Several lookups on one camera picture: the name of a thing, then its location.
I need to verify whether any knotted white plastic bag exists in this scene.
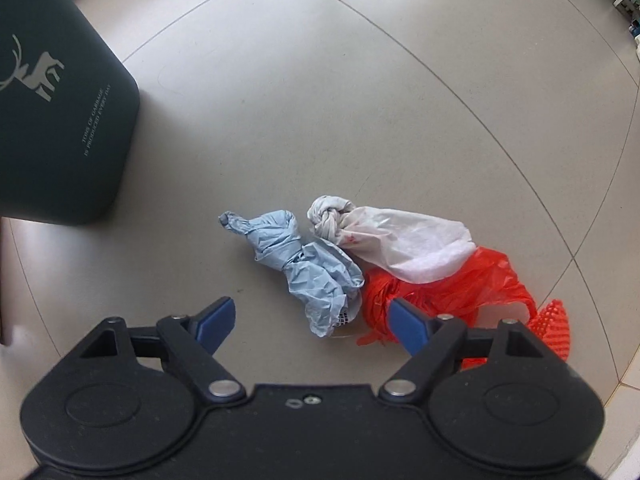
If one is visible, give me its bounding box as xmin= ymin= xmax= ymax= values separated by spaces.
xmin=306 ymin=195 xmax=476 ymax=283

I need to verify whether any dark green trash bin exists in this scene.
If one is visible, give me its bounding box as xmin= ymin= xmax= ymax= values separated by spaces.
xmin=0 ymin=0 xmax=141 ymax=226

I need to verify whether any orange mesh net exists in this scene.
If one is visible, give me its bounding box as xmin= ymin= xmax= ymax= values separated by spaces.
xmin=460 ymin=297 xmax=571 ymax=371

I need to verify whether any red plastic bag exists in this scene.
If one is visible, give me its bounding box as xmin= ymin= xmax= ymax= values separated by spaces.
xmin=356 ymin=246 xmax=538 ymax=361

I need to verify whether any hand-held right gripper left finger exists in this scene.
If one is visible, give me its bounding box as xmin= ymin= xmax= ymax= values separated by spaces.
xmin=77 ymin=296 xmax=247 ymax=402

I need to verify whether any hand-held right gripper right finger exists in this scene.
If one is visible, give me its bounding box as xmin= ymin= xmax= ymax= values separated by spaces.
xmin=378 ymin=297 xmax=551 ymax=402

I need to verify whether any grey-blue plastic bag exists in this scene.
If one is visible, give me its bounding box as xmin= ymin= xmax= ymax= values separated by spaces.
xmin=218 ymin=209 xmax=366 ymax=338

